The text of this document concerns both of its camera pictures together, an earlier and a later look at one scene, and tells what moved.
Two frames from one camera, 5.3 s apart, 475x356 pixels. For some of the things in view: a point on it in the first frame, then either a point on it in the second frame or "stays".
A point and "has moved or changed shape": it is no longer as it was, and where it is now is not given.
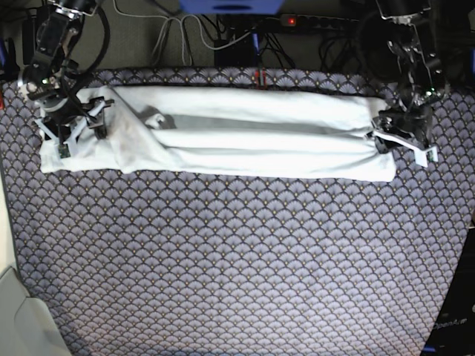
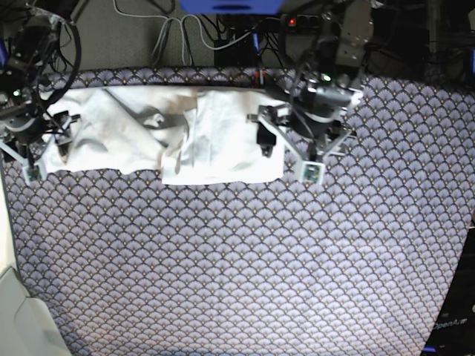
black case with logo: x=453 y=334 stays
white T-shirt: x=232 y=132 has moved or changed shape
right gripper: x=408 y=126 to x=312 y=139
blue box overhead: x=231 y=7 stays
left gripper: x=66 y=124 to x=32 y=142
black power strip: x=315 y=21 stays
